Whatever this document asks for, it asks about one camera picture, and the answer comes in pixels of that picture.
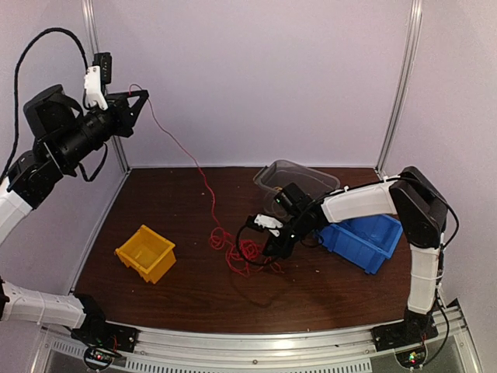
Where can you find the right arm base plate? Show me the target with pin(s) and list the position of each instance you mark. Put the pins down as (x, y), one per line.
(402, 334)

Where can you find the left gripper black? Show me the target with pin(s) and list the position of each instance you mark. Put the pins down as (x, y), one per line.
(125, 117)

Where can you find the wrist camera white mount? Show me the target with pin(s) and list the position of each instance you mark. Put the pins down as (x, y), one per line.
(97, 77)
(262, 222)

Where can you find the clear grey plastic container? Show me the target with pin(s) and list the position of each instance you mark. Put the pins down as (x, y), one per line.
(270, 179)

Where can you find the left aluminium corner post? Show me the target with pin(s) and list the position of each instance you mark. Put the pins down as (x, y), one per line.
(88, 13)

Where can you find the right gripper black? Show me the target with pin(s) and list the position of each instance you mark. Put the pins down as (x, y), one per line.
(284, 249)

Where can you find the aluminium corner post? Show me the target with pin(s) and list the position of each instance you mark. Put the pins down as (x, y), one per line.
(411, 46)
(88, 13)

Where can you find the aluminium front rail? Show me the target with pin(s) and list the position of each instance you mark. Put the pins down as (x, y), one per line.
(339, 350)

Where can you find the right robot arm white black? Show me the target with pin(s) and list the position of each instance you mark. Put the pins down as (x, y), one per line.
(408, 197)

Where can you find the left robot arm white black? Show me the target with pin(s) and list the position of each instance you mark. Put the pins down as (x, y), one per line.
(64, 136)

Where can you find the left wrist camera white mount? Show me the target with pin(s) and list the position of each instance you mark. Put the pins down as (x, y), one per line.
(97, 77)

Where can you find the yellow plastic bin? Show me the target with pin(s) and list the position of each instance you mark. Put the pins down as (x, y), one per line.
(148, 253)

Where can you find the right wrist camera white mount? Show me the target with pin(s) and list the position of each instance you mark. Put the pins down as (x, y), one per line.
(262, 222)

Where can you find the right aluminium corner post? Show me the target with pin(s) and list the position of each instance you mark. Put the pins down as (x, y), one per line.
(411, 46)

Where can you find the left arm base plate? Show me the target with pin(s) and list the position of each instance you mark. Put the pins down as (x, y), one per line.
(100, 333)

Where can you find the blue plastic bin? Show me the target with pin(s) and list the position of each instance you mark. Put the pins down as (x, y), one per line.
(367, 242)

